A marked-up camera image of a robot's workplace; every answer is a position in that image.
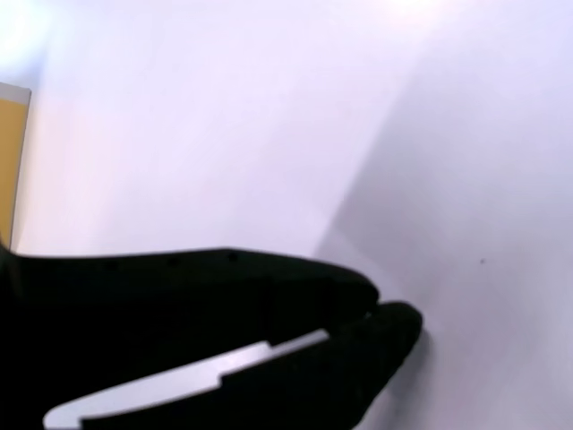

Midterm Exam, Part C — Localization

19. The yellow open box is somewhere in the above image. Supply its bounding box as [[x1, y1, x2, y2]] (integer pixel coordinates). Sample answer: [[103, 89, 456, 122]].
[[0, 82, 33, 248]]

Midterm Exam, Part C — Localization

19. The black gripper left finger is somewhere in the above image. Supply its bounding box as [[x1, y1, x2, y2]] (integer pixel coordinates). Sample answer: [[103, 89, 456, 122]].
[[0, 241, 381, 430]]

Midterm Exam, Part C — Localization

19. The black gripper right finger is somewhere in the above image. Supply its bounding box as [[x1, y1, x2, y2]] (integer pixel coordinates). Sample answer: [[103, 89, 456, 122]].
[[80, 301, 424, 430]]

